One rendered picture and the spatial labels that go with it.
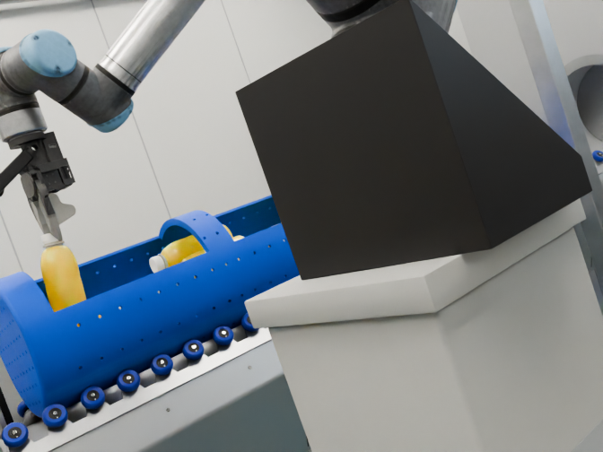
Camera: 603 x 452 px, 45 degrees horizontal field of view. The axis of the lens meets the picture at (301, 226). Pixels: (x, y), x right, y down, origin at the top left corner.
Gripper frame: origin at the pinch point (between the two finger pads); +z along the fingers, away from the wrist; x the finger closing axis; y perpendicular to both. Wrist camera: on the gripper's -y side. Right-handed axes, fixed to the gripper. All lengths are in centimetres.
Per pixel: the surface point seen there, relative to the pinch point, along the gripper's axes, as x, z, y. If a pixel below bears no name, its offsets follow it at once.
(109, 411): -6.5, 35.0, -3.3
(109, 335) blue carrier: -9.1, 21.4, 1.1
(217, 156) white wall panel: 357, -26, 246
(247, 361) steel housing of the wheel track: -7.5, 38.6, 27.2
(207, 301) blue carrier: -8.6, 23.1, 22.8
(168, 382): -6.5, 35.2, 9.6
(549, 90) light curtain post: -28, 5, 127
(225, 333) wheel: -5.9, 31.3, 25.5
